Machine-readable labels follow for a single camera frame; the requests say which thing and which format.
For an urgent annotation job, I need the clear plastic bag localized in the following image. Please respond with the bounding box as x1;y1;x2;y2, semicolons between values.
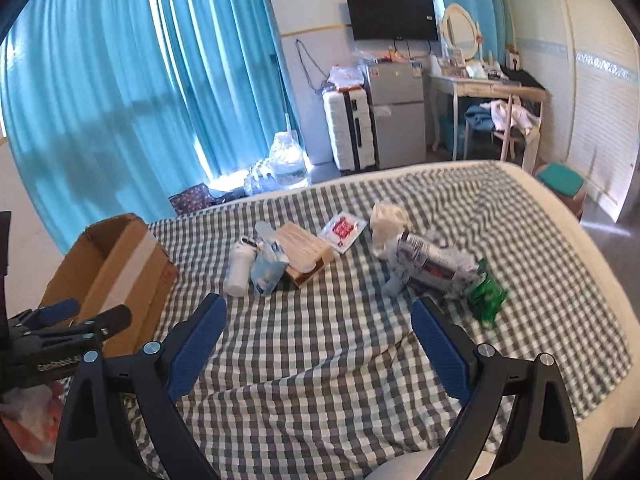
382;230;482;303

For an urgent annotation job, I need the black bag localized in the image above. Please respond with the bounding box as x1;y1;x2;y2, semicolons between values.
500;65;543;88

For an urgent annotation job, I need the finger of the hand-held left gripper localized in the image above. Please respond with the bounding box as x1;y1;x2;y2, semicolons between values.
81;304;134;344
34;298;82;327

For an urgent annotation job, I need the dark patterned bag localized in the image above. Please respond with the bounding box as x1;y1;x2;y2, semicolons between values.
169;182;246;217

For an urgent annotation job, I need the pack of small water bottles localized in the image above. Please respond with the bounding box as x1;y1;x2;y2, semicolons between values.
243;160;276;196

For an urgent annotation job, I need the checked bed sheet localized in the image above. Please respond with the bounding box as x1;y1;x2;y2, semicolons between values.
120;160;631;480

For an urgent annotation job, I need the white cloth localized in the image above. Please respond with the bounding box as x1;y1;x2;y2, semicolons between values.
480;100;541;136

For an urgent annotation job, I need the white louvred wardrobe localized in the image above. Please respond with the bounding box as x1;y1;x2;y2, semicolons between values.
505;0;640;221

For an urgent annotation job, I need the oval white mirror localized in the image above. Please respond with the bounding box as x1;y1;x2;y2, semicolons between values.
441;3;483;63

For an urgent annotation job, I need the wide blue curtain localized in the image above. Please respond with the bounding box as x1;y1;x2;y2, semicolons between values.
0;0;301;256

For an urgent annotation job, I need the teal lidded bin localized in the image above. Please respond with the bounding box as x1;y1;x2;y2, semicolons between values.
536;162;586;221

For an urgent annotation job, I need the blue cloth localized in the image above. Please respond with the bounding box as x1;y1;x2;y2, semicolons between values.
464;106;496;133

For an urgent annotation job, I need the brown cardboard box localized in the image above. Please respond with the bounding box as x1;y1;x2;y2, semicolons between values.
40;213;180;361

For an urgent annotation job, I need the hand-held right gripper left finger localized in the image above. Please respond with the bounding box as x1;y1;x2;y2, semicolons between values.
52;292;228;480

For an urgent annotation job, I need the pink and white plastic bag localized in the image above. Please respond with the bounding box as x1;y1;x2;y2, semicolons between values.
0;382;63;463

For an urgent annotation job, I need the red and white sachet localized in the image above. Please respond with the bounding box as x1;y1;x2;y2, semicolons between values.
318;212;367;255

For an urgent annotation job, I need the wooden chair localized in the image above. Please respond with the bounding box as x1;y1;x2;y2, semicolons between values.
462;94;542;171

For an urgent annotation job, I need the green snack packet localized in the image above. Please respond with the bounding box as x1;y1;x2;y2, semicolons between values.
467;257;509;329

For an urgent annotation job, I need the grey small fridge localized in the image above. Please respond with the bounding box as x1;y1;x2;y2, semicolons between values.
364;62;428;170

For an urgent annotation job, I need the white plastic bottle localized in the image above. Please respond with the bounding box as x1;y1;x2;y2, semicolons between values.
223;236;261;297

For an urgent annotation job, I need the black wall television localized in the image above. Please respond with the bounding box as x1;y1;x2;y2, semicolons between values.
345;0;440;42

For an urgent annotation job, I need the black hanging cable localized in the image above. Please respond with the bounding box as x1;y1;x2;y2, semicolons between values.
295;38;326;93

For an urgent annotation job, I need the cream dressing table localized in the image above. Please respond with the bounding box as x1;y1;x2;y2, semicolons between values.
427;74;547;156

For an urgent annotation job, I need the beige paper box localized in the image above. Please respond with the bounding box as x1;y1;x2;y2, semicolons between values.
276;222;337;289

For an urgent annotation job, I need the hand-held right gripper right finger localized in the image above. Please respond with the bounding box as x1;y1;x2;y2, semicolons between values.
410;296;583;480

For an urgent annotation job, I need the white suitcase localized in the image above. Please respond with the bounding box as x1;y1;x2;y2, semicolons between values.
322;85;379;172

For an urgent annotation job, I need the pile of plastic bags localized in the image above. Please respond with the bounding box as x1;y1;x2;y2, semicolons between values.
327;64;366;92

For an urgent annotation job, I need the large clear water jug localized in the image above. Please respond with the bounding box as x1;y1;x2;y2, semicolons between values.
270;130;308;191

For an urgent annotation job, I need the light blue tissue packet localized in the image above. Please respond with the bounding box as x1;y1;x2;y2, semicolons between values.
250;240;291;296

